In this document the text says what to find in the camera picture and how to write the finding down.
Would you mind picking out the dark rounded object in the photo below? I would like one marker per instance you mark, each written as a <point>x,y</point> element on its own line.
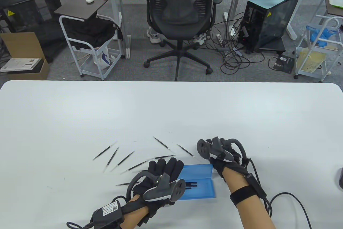
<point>340,178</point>

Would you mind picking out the blue stationery box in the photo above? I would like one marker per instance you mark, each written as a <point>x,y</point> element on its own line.
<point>203,188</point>

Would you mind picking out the white desk leg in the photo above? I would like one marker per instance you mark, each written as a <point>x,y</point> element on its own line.
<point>294,17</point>
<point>118,12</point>
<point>234,4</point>

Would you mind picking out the person's left forearm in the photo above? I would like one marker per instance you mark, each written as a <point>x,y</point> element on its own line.
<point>134,218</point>

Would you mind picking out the person's right hand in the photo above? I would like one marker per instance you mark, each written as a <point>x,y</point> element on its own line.
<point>230,166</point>

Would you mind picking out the brown cardboard box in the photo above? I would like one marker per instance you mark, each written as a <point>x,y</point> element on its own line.
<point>21,45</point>

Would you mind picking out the white plastic bag blue print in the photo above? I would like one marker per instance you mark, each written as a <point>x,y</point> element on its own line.
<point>103,57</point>

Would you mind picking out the dark brown side table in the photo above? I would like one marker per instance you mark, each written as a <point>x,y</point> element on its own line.
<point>332,10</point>
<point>80,6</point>

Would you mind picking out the white metal trolley cart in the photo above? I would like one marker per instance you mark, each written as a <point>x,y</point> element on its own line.
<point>312,74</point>
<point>91,65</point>

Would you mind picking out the person's left hand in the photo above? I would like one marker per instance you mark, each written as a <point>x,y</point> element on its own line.
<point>166,167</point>

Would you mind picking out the black glass-sided computer tower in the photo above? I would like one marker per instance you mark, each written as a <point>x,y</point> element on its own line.
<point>276,25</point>

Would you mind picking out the flat black package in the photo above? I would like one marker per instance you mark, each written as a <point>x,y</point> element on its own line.
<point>282,63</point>

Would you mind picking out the black mesh office chair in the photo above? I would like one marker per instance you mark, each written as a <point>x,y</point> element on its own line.
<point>182,30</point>

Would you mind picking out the black wrist module white label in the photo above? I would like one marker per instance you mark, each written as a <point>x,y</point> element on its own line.
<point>107,210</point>

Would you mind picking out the yellow basket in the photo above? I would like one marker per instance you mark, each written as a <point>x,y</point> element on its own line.
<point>310,60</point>

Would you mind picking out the white power strip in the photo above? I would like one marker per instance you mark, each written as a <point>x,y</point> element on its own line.
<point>219,38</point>

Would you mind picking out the grey tracking controller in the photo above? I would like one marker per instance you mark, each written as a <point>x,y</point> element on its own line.
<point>160,192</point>
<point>205,148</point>

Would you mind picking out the flat white box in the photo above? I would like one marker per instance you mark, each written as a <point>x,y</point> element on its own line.
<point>20,63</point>

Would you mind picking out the black computer case yellow sticker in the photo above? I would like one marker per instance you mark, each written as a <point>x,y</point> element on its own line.
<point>26,6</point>

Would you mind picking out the person's right forearm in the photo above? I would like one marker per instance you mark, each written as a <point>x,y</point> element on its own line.
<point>249,207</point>

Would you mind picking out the black bag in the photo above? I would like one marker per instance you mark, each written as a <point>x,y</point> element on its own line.
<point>88,32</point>

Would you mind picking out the group of black pen refills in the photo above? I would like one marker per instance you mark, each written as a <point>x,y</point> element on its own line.
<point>163,157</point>

